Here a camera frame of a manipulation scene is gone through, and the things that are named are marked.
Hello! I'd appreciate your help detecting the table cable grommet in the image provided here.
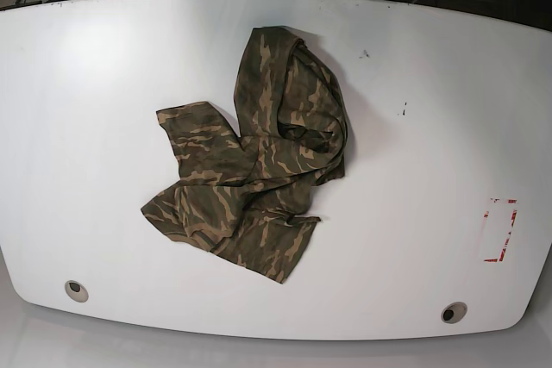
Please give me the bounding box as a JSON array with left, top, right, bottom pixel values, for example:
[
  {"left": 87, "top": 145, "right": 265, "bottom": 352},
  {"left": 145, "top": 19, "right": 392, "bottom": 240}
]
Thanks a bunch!
[
  {"left": 441, "top": 302, "right": 467, "bottom": 324},
  {"left": 65, "top": 280, "right": 89, "bottom": 303}
]

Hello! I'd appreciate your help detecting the camouflage t-shirt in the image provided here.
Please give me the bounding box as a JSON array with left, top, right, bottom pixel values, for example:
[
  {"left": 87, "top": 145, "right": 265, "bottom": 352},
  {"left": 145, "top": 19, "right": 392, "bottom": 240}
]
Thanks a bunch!
[{"left": 141, "top": 27, "right": 348, "bottom": 284}]

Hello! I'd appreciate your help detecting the right table cable grommet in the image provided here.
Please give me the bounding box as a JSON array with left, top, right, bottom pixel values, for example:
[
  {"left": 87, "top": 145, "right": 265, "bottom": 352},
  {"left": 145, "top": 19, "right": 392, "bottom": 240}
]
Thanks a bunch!
[{"left": 441, "top": 302, "right": 467, "bottom": 324}]

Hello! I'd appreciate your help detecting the left table cable grommet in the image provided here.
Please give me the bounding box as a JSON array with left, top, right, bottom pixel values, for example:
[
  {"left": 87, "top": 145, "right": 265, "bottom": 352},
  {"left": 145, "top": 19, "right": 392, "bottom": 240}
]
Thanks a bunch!
[{"left": 65, "top": 280, "right": 89, "bottom": 303}]

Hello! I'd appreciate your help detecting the red tape rectangle marking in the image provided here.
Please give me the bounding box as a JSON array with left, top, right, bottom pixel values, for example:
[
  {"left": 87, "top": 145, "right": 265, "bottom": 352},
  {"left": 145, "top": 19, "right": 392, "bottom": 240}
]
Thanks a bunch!
[{"left": 479, "top": 198, "right": 518, "bottom": 263}]

